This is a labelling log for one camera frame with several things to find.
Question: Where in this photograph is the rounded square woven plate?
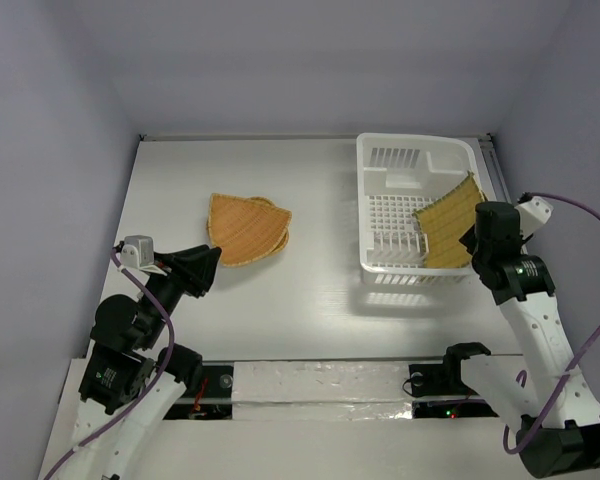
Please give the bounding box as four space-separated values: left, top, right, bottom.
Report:
205 195 289 266

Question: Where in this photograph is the square green-edged bamboo mat plate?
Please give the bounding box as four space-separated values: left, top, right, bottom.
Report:
414 173 485 269

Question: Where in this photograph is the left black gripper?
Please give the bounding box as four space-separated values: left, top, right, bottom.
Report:
140 242 222 345

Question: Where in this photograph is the white plastic dish rack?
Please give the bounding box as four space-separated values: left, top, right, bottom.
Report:
356 133 481 286

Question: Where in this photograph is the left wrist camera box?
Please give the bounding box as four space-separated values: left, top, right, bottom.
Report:
116 235 155 270

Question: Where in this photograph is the small round bamboo plate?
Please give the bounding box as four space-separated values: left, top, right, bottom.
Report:
272 229 289 254

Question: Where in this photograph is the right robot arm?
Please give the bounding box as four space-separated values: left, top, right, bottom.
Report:
440 197 600 479

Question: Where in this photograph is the fan-shaped woven bamboo plate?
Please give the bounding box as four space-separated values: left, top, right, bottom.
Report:
208 192 293 267

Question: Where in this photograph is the white foam front bar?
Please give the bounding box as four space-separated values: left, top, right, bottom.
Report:
231 361 413 421

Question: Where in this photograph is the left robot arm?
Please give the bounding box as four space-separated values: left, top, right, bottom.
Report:
58 235 221 479

